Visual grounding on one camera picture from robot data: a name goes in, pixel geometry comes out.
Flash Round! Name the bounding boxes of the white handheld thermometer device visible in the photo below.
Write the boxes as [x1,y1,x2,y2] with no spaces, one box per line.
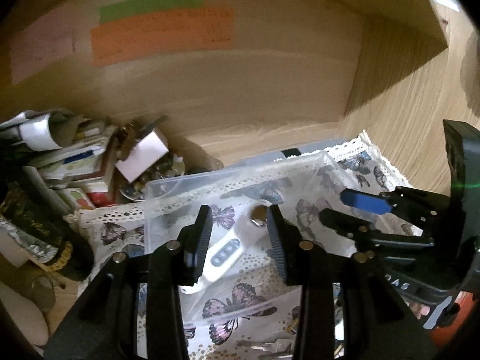
[180,205,268,295]

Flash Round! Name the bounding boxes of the clear plastic storage box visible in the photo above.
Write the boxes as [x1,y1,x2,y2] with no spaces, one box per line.
[144,151,356,326]

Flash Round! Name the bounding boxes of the butterfly print lace tablecloth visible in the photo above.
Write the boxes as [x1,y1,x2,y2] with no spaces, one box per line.
[69,133,412,359]

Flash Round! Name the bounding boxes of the small pink white box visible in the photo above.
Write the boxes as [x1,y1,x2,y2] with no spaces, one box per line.
[115,127,169,183]

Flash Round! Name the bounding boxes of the metal keys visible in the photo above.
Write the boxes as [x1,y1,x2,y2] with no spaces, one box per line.
[237,338,295,359]

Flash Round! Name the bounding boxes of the dark wine bottle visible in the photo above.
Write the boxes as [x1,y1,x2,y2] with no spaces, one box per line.
[1,180,95,282]

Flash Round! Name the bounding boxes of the orange sticky note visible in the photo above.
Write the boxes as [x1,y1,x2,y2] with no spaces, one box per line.
[90,7,234,67]

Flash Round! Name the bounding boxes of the green sticky note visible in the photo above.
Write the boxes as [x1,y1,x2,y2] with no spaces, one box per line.
[98,0,203,24]

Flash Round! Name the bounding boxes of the pink sticky note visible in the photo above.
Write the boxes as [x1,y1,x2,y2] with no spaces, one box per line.
[10,7,74,85]

